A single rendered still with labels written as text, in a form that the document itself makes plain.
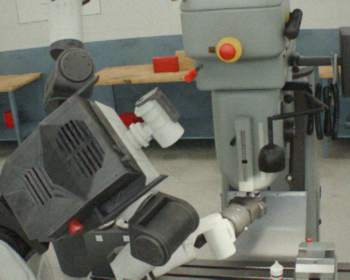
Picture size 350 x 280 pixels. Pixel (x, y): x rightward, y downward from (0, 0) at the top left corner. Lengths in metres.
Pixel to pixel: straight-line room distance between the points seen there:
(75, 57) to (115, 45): 4.96
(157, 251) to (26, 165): 0.34
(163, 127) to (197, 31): 0.25
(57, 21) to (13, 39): 5.54
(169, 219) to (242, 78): 0.44
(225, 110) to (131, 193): 0.43
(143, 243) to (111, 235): 0.67
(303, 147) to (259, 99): 0.56
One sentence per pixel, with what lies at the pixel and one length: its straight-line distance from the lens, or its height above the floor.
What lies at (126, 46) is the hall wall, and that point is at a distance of 6.10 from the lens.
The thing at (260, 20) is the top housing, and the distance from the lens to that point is 1.22.
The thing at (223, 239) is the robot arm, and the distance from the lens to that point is 1.41.
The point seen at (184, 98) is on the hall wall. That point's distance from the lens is 6.03.
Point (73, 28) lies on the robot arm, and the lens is 1.29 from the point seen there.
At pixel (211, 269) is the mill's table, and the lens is 1.83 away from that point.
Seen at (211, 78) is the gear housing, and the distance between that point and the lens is 1.36.
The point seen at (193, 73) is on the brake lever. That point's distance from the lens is 1.25.
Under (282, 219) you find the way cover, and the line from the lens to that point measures 1.99.
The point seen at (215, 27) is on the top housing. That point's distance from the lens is 1.24.
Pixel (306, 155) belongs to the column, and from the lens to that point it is 1.93.
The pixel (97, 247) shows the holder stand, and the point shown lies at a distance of 1.81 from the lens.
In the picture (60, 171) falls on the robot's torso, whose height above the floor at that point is 1.60.
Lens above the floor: 1.97
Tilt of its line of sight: 19 degrees down
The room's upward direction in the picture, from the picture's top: 6 degrees counter-clockwise
